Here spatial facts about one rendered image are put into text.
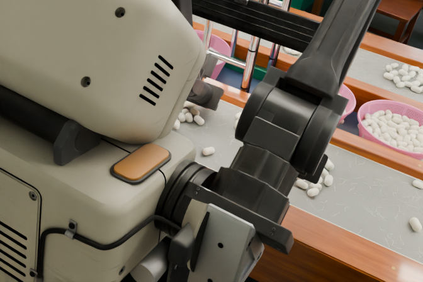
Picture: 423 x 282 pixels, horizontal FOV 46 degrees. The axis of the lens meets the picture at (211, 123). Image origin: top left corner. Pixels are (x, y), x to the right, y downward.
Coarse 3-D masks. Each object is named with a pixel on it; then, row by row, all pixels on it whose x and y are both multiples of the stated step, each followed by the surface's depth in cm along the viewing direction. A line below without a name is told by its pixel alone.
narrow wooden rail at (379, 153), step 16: (208, 80) 156; (224, 96) 151; (240, 96) 151; (336, 128) 144; (336, 144) 141; (352, 144) 139; (368, 144) 140; (384, 160) 137; (400, 160) 136; (416, 160) 137; (416, 176) 135
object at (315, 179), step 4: (324, 156) 104; (324, 160) 104; (320, 164) 104; (324, 164) 104; (320, 168) 104; (316, 172) 104; (320, 172) 104; (300, 176) 105; (304, 176) 105; (308, 176) 104; (312, 176) 104; (316, 176) 104; (308, 180) 104; (312, 180) 104; (316, 180) 104
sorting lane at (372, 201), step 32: (192, 128) 139; (224, 128) 141; (224, 160) 130; (352, 160) 138; (320, 192) 125; (352, 192) 127; (384, 192) 129; (416, 192) 130; (352, 224) 118; (384, 224) 119; (416, 256) 112
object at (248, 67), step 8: (240, 0) 122; (248, 0) 121; (264, 0) 137; (208, 24) 148; (208, 32) 150; (208, 40) 152; (256, 40) 144; (208, 48) 154; (248, 48) 147; (256, 48) 146; (224, 56) 152; (248, 56) 147; (256, 56) 147; (232, 64) 152; (240, 64) 150; (248, 64) 149; (248, 72) 150; (248, 80) 152; (240, 88) 155; (248, 88) 154
